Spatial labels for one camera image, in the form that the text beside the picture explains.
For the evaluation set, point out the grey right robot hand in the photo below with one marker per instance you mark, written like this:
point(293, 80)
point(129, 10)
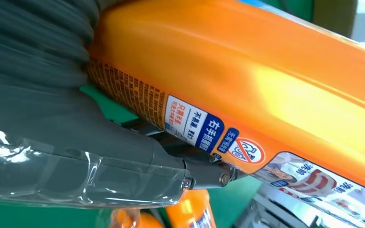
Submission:
point(75, 157)

